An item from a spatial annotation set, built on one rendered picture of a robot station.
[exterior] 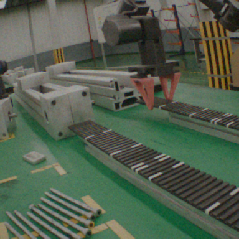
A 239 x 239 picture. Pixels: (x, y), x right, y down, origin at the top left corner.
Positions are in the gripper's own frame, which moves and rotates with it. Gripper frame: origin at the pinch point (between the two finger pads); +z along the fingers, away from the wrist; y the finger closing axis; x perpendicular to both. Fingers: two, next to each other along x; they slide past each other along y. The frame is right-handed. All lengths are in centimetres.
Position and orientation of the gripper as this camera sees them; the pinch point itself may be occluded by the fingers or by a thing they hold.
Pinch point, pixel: (159, 103)
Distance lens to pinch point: 65.1
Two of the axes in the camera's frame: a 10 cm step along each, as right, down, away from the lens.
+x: 4.5, 1.7, -8.7
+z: 1.6, 9.5, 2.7
